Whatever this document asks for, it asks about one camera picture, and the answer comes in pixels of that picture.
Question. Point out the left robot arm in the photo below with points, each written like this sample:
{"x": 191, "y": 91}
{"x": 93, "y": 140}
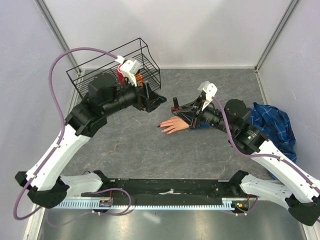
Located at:
{"x": 105, "y": 96}

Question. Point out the red nail polish bottle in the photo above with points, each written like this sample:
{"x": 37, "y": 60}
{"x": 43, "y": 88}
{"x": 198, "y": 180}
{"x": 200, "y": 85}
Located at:
{"x": 174, "y": 109}

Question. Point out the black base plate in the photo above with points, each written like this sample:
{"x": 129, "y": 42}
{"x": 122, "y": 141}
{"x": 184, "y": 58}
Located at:
{"x": 170, "y": 191}

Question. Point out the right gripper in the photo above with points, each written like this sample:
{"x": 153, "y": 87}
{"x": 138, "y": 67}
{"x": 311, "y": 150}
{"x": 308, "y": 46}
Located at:
{"x": 191, "y": 113}

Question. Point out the blue plaid shirt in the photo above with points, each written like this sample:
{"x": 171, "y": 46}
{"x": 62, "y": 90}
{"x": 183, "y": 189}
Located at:
{"x": 276, "y": 125}

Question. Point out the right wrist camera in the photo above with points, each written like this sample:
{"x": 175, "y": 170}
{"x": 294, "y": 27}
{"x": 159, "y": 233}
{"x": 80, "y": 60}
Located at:
{"x": 210, "y": 91}

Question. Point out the black wire rack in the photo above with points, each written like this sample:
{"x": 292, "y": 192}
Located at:
{"x": 81, "y": 75}

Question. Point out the mannequin hand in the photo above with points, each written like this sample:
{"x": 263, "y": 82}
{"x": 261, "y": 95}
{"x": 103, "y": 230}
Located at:
{"x": 172, "y": 125}

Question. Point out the black nail polish cap brush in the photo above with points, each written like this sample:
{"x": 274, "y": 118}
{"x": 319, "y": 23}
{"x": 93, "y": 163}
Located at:
{"x": 175, "y": 102}

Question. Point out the slotted cable duct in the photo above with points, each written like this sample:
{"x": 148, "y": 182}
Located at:
{"x": 99, "y": 204}

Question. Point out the orange cup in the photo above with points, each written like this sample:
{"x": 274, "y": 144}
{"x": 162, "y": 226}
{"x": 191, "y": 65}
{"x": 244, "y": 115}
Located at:
{"x": 139, "y": 79}

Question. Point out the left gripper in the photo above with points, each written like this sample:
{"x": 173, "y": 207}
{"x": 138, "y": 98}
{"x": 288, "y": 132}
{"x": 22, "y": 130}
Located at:
{"x": 148, "y": 101}

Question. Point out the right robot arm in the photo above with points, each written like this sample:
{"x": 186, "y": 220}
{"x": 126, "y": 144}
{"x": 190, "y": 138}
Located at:
{"x": 299, "y": 193}

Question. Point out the red cup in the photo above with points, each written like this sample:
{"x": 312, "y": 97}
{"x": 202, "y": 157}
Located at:
{"x": 120, "y": 75}

